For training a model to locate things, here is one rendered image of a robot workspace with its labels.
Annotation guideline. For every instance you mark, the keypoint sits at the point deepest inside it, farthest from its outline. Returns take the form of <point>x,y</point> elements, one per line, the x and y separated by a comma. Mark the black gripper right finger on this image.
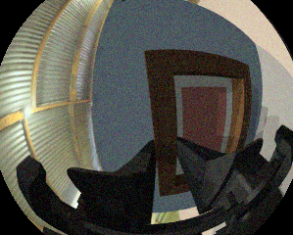
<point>207,171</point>

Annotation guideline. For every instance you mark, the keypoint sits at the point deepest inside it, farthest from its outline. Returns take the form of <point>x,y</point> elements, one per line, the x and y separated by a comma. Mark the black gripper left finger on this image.
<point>134,182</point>

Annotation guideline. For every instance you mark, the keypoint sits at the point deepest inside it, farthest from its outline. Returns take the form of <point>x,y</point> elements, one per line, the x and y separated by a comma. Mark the dark brown picture frame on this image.
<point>202,97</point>

